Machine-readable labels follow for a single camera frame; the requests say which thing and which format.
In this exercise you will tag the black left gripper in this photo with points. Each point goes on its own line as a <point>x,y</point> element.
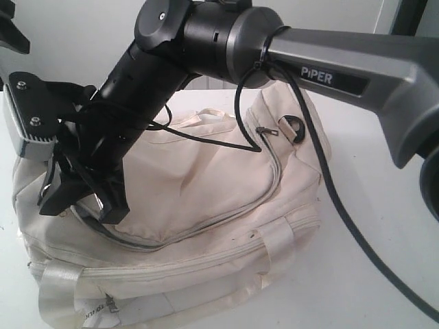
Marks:
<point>11,37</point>

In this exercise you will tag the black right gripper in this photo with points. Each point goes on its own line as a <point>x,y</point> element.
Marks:
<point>95,145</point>

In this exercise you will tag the cream fabric duffel bag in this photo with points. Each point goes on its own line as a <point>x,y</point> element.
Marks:
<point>208,227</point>

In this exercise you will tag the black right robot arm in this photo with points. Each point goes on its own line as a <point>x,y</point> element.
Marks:
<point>395,77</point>

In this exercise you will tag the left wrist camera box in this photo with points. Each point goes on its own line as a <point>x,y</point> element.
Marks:
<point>6,64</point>

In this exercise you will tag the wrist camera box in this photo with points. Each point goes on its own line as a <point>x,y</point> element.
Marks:
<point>6,64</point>
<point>33,109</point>

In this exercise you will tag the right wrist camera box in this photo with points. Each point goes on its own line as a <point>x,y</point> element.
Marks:
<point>33,109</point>

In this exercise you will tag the dark vertical post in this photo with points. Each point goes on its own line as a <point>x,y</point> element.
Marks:
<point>408,17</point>

